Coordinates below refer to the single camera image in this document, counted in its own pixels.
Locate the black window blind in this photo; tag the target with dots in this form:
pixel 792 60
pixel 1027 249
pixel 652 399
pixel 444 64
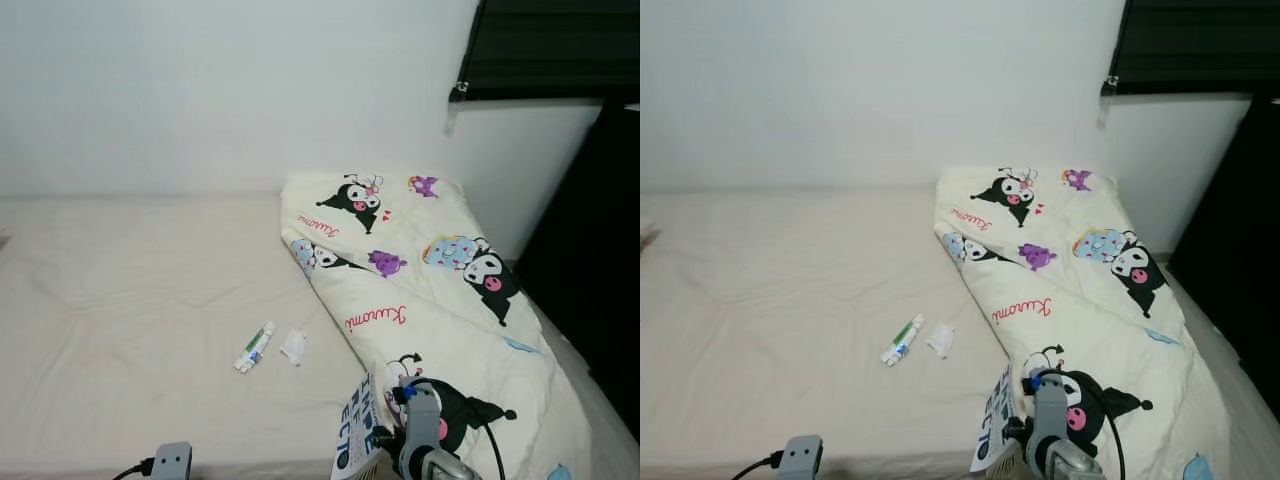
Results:
pixel 1200 45
pixel 550 50

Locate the black dresser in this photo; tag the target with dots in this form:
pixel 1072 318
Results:
pixel 1240 230
pixel 600 250

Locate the cream cartoon print quilt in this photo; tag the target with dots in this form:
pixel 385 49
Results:
pixel 1080 290
pixel 430 300

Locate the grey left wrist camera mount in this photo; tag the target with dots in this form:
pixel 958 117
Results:
pixel 800 458
pixel 172 462

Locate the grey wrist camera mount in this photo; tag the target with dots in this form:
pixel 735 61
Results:
pixel 172 462
pixel 1050 420
pixel 800 458
pixel 422 430

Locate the beige bed mattress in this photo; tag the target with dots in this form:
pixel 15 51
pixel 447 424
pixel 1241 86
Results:
pixel 780 300
pixel 130 300

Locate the blue lettered white booklet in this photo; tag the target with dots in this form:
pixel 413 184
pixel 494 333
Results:
pixel 990 430
pixel 355 440

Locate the white green tube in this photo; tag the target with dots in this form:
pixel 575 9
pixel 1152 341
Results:
pixel 255 347
pixel 903 340

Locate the clear blind wand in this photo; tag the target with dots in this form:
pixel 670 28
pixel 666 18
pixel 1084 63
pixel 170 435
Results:
pixel 456 108
pixel 1107 102

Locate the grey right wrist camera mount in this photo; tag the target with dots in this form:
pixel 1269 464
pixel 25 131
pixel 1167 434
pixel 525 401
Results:
pixel 1050 420
pixel 422 430

